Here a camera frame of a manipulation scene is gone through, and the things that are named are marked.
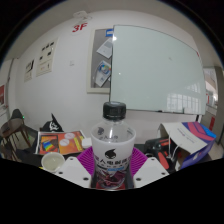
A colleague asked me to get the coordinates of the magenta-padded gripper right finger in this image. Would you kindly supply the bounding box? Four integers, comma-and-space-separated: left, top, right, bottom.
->
127, 147, 171, 189

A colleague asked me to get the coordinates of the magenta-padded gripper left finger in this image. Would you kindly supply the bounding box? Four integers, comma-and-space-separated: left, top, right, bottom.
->
54, 146, 98, 189

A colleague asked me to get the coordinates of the clear black-capped drink bottle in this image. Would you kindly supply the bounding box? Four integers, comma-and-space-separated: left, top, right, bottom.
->
90, 100, 137, 191

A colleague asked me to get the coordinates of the black and red power tool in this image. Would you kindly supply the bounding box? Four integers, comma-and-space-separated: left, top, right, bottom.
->
143, 136, 175, 168

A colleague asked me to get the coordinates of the small white flat box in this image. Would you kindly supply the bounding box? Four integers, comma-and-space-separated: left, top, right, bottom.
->
81, 137, 93, 149

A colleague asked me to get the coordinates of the colourful printed book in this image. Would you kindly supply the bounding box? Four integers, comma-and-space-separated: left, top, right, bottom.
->
35, 130, 87, 156

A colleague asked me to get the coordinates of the blue and white paper bag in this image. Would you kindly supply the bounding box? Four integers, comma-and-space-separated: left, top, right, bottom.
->
158, 121, 217, 171

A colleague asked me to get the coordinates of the black skull flag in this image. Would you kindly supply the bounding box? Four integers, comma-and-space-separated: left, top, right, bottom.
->
41, 112, 65, 134

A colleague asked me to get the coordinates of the wooden chair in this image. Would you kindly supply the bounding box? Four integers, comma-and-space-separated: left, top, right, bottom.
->
0, 117, 31, 162

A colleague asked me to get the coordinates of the red floor cabinet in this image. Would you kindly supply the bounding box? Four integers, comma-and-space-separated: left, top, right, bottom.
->
208, 116, 217, 132

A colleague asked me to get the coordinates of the dark grey chair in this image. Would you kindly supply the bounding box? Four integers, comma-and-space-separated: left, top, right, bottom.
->
9, 108, 25, 122

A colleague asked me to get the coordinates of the colourful pinned flyer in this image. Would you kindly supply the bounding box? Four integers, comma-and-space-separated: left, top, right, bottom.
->
94, 59, 112, 88

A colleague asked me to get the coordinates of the large glass whiteboard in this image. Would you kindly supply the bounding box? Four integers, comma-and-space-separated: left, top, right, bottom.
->
108, 24, 207, 116

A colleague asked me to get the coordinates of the grey white-framed pin board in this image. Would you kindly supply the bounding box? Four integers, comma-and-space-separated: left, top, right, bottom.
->
86, 27, 115, 95

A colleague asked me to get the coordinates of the white pinned paper sheet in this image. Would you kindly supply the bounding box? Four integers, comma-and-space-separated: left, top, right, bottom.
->
96, 37, 114, 60

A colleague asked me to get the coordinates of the small white wall poster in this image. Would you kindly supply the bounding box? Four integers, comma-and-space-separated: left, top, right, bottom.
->
23, 58, 36, 83

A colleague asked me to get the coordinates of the large white wall poster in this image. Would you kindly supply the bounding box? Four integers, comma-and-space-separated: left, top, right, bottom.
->
35, 37, 59, 78

